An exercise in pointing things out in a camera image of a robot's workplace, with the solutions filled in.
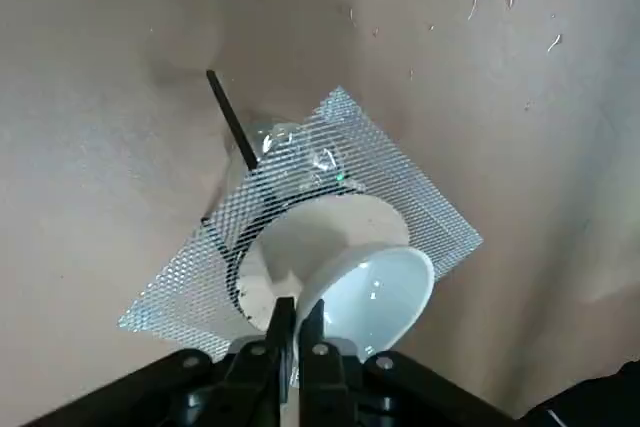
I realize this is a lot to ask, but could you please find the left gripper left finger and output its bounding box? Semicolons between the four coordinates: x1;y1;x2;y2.
29;296;297;427

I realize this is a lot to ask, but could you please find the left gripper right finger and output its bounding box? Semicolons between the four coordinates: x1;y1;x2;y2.
298;299;519;427

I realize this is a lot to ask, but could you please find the clear glass burner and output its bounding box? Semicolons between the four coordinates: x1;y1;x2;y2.
243;116;354;193

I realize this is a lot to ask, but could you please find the wire mesh tripod stand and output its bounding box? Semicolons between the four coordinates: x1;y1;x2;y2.
116;69;485;351

